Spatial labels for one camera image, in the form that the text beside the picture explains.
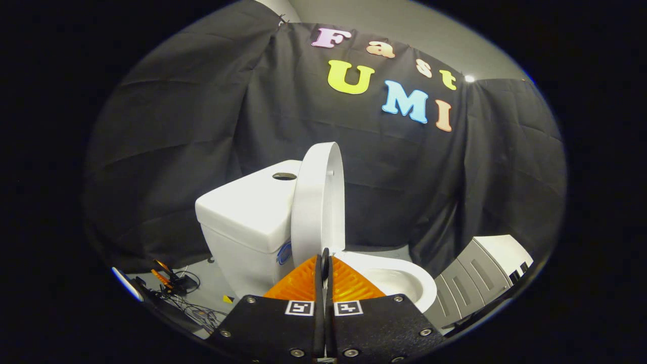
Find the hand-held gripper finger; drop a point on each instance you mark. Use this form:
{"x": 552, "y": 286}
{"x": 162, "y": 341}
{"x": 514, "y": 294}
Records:
{"x": 318, "y": 328}
{"x": 329, "y": 328}

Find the black round pull tab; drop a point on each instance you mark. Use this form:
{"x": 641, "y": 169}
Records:
{"x": 325, "y": 263}

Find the white toilet seat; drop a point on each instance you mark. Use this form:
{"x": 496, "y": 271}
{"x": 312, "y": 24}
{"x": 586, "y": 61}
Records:
{"x": 404, "y": 264}

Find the white toilet tank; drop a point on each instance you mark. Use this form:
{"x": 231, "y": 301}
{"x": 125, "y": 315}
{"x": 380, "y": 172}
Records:
{"x": 242, "y": 212}

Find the small black device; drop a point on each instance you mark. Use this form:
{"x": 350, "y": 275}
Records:
{"x": 183, "y": 283}

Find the grey drawer cabinet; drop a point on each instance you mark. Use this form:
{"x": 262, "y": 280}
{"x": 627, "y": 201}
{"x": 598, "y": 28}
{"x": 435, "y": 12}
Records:
{"x": 475, "y": 273}

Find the orange black hand tool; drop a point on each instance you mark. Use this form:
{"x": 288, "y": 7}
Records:
{"x": 162, "y": 277}

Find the white flat device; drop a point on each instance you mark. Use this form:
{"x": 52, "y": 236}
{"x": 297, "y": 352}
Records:
{"x": 126, "y": 284}

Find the black backdrop cloth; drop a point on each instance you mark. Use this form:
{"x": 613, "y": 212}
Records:
{"x": 202, "y": 126}

